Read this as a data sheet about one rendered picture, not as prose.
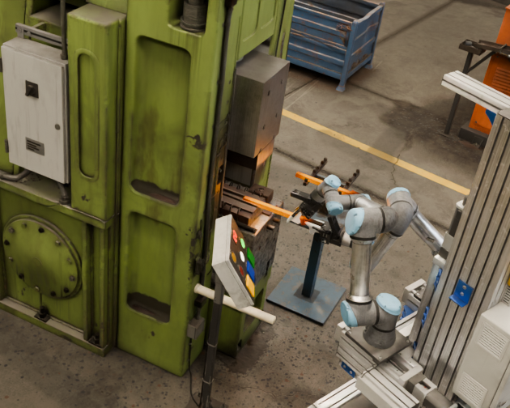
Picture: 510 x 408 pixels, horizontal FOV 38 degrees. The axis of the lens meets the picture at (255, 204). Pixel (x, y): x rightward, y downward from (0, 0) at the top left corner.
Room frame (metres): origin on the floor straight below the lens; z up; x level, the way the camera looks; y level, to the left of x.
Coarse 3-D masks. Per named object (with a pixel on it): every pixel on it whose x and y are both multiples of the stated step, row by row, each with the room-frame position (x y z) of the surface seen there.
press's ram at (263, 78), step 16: (240, 64) 3.23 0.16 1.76; (256, 64) 3.25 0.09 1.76; (272, 64) 3.28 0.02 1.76; (288, 64) 3.33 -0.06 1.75; (240, 80) 3.11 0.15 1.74; (256, 80) 3.08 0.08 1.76; (272, 80) 3.16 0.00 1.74; (240, 96) 3.11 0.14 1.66; (256, 96) 3.08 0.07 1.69; (272, 96) 3.19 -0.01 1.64; (240, 112) 3.10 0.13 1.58; (256, 112) 3.08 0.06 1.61; (272, 112) 3.22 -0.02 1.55; (240, 128) 3.10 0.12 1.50; (256, 128) 3.07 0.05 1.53; (272, 128) 3.25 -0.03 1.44; (240, 144) 3.09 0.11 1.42; (256, 144) 3.07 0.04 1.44
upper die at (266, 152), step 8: (272, 144) 3.28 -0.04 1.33; (232, 152) 3.16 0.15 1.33; (264, 152) 3.19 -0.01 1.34; (272, 152) 3.30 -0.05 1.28; (232, 160) 3.16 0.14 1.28; (240, 160) 3.15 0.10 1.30; (248, 160) 3.13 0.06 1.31; (256, 160) 3.12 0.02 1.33; (264, 160) 3.21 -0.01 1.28; (256, 168) 3.12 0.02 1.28
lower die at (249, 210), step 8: (224, 184) 3.38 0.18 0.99; (240, 192) 3.32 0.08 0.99; (248, 192) 3.33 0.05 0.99; (224, 200) 3.23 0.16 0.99; (232, 200) 3.24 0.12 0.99; (240, 200) 3.24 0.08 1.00; (264, 200) 3.29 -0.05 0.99; (224, 208) 3.17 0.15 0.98; (232, 208) 3.18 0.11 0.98; (248, 208) 3.19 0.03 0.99; (256, 208) 3.20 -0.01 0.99; (232, 216) 3.15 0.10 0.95; (240, 216) 3.13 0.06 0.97; (248, 216) 3.13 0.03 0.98; (256, 216) 3.21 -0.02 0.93; (248, 224) 3.12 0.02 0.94
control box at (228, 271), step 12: (228, 216) 2.81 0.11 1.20; (216, 228) 2.74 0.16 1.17; (228, 228) 2.71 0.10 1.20; (216, 240) 2.65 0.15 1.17; (228, 240) 2.62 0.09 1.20; (240, 240) 2.75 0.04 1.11; (216, 252) 2.57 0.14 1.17; (228, 252) 2.54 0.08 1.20; (216, 264) 2.48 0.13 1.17; (228, 264) 2.49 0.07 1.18; (240, 264) 2.60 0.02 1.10; (228, 276) 2.49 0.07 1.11; (240, 276) 2.52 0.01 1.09; (228, 288) 2.49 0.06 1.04; (240, 288) 2.49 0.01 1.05; (240, 300) 2.49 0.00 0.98; (252, 300) 2.50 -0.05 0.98
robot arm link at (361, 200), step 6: (354, 198) 3.03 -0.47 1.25; (360, 198) 3.00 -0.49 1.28; (366, 198) 2.98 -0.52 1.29; (354, 204) 3.00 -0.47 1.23; (360, 204) 2.95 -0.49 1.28; (366, 204) 2.91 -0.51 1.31; (372, 204) 2.87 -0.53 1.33; (378, 204) 2.86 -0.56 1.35; (384, 210) 2.69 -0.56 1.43; (390, 210) 2.71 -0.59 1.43; (390, 216) 2.68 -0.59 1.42; (396, 216) 2.70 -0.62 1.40; (390, 222) 2.66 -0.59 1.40; (396, 222) 2.69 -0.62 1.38; (390, 228) 2.66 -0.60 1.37
